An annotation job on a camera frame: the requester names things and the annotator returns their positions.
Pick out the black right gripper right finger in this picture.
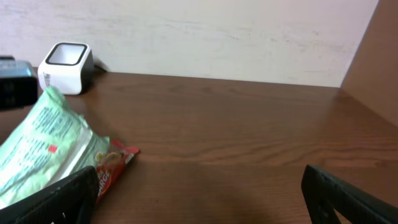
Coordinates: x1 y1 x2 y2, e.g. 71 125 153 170
301 164 397 224

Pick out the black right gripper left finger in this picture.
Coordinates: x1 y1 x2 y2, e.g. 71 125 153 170
1 166 99 224

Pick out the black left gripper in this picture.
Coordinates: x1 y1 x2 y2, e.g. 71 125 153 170
1 55 38 110

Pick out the red Top chocolate bar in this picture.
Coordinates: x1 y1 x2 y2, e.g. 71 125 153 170
96 139 140 203

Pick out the teal wet wipes pack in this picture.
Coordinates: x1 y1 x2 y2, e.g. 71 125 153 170
1 86 110 208

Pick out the white barcode scanner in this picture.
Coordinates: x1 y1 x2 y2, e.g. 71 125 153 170
37 42 95 95

